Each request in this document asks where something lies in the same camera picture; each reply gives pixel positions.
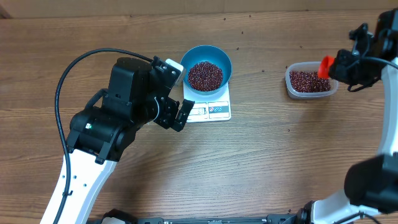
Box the red measuring scoop blue handle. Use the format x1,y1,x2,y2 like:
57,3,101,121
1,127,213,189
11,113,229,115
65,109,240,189
318,55,335,79

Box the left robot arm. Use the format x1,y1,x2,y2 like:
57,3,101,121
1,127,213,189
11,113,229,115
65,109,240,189
41,57,194,223

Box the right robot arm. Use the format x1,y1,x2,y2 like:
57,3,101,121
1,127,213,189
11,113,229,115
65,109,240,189
286,9,397,224

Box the white digital kitchen scale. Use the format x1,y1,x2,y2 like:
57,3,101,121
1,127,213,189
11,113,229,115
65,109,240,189
183,84,232,123

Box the red beans in bowl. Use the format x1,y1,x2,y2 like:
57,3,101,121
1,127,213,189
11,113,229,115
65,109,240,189
187,61,223,91

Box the blue bowl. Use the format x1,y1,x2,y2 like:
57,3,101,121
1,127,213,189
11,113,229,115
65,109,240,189
180,45,233,95

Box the clear plastic container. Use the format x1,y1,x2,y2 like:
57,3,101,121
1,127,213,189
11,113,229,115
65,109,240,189
285,62,338,100

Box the red beans in container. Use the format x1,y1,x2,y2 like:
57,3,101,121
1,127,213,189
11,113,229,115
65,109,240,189
289,71,331,93

